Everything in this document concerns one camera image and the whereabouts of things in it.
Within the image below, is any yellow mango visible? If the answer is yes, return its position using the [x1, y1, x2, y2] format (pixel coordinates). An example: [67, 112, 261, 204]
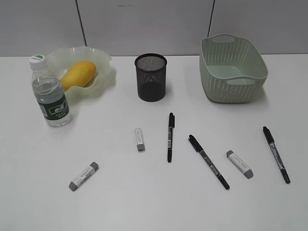
[61, 60, 96, 90]

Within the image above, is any clear water bottle green label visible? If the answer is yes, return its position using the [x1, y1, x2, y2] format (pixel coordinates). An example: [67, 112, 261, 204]
[29, 54, 72, 127]

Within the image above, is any black marker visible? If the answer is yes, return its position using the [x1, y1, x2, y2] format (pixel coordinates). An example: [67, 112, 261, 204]
[263, 126, 291, 184]
[167, 113, 175, 163]
[189, 135, 230, 190]

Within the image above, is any white eraser centre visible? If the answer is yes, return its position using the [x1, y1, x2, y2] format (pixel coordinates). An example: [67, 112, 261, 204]
[134, 128, 145, 151]

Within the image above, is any white eraser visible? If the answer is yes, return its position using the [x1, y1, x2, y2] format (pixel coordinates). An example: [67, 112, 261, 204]
[226, 150, 254, 179]
[68, 162, 99, 192]
[134, 128, 145, 151]

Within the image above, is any black mesh pen holder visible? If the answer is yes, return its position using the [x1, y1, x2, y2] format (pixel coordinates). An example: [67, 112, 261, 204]
[134, 53, 167, 102]

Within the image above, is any white eraser left front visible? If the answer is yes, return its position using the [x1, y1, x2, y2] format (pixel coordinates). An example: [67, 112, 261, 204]
[68, 162, 99, 192]

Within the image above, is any pale green plastic basket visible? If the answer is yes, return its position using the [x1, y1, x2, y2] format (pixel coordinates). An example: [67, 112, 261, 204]
[199, 34, 269, 103]

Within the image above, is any translucent green wavy plate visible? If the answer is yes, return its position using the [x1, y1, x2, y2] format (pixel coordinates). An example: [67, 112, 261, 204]
[46, 46, 112, 98]

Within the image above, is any white eraser right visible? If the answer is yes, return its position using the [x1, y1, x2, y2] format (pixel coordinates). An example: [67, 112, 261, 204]
[226, 150, 254, 179]

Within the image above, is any black wall cable right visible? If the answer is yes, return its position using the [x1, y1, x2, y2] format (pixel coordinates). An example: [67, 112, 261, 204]
[207, 0, 216, 37]

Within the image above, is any black wall cable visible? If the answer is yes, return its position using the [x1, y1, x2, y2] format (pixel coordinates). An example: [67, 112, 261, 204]
[75, 0, 88, 47]
[207, 0, 216, 37]

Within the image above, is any black wall cable left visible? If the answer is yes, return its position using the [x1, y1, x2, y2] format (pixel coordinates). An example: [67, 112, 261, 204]
[75, 0, 88, 47]

